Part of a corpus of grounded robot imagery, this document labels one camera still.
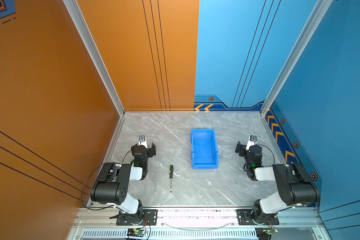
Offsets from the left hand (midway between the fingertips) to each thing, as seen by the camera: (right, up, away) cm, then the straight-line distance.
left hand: (144, 142), depth 94 cm
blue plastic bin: (+39, -5, +6) cm, 40 cm away
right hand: (+64, 0, -1) cm, 64 cm away
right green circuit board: (+67, -39, -24) cm, 81 cm away
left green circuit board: (+2, -40, -23) cm, 47 cm away
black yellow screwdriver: (+18, -18, -7) cm, 26 cm away
